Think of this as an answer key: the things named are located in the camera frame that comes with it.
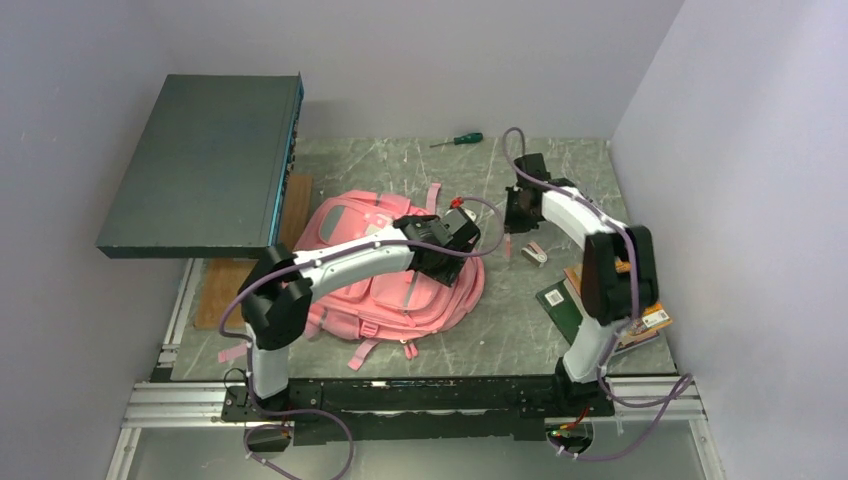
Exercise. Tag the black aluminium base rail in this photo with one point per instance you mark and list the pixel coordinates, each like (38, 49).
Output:
(521, 407)

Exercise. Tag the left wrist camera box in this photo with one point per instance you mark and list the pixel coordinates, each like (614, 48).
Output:
(459, 203)

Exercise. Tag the green handled screwdriver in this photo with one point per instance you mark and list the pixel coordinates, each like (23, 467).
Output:
(466, 139)

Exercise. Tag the wooden board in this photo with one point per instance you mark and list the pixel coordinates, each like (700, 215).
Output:
(224, 277)

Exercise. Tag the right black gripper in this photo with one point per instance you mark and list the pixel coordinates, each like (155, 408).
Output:
(512, 224)

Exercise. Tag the pink pencil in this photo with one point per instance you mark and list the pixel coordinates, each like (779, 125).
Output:
(507, 246)

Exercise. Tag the dark grey flat box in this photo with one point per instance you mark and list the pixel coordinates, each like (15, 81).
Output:
(209, 175)

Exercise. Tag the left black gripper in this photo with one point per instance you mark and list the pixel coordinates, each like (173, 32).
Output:
(447, 274)

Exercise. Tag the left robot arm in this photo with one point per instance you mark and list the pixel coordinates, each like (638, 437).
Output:
(276, 297)

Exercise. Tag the pink white stapler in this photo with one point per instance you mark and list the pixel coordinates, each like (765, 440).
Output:
(535, 254)

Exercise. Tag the dark green book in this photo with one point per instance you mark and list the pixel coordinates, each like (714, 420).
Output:
(567, 315)

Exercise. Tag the orange comic book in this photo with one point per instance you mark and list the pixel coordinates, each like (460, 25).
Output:
(652, 319)

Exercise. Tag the pink student backpack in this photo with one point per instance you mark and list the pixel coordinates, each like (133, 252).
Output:
(400, 307)

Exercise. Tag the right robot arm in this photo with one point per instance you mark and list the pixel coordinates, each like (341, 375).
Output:
(618, 280)

